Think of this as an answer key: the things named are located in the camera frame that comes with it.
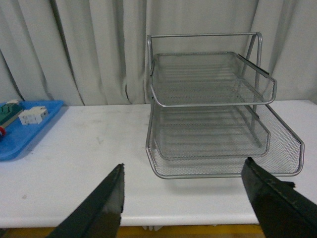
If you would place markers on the silver mesh letter rack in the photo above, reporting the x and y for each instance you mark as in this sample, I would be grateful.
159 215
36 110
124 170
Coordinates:
210 111

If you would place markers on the white curtain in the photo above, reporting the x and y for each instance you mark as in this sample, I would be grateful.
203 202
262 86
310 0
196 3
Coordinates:
93 52

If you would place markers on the white circuit breaker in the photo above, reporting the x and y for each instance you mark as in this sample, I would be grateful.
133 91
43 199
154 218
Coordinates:
35 115

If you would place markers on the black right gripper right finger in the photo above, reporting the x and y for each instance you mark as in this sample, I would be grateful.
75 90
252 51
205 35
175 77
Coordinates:
282 212

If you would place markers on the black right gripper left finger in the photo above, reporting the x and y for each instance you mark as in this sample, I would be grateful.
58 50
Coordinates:
99 215

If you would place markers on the red emergency stop button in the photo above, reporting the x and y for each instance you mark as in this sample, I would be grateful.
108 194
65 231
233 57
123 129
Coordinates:
2 132

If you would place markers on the blue plastic tray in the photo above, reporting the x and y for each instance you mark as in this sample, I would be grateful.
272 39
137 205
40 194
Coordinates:
18 136

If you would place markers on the green terminal block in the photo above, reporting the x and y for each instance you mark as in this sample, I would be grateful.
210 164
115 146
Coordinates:
10 112

